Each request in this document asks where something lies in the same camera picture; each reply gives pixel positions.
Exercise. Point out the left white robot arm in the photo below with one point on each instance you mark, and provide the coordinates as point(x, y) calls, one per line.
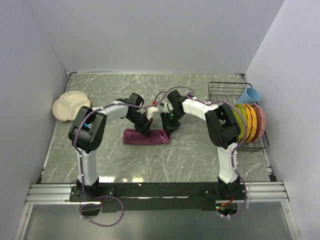
point(87, 132)

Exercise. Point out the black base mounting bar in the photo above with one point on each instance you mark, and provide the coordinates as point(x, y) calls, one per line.
point(156, 196)

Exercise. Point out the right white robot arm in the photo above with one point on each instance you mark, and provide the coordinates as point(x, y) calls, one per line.
point(223, 130)

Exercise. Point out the light blue plastic cup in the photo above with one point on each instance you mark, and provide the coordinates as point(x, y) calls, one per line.
point(249, 96)

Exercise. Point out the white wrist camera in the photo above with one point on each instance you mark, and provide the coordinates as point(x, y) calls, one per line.
point(167, 107)
point(151, 110)

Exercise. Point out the pink scalloped plate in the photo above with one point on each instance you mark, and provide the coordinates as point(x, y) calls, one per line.
point(261, 122)

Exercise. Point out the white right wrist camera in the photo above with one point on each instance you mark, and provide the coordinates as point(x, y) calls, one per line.
point(167, 107)

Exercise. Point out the purple cloth napkin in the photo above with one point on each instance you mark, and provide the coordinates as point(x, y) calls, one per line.
point(156, 137)

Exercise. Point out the orange scalloped plate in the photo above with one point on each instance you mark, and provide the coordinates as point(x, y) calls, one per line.
point(251, 122)

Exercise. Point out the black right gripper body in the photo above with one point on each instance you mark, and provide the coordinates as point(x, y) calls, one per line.
point(173, 117)

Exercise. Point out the black wire dish rack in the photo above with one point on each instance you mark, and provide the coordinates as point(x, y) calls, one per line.
point(230, 92)

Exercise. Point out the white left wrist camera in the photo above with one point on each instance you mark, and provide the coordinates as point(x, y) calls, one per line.
point(151, 110)

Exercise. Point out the green scalloped plate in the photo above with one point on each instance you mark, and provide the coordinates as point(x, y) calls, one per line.
point(241, 124)

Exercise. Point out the aluminium frame rail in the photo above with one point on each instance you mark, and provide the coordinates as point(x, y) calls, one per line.
point(56, 194)

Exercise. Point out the cream divided ceramic plate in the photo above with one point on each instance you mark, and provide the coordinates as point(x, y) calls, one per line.
point(67, 106)

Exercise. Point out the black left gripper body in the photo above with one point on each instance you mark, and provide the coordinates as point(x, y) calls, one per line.
point(140, 121)

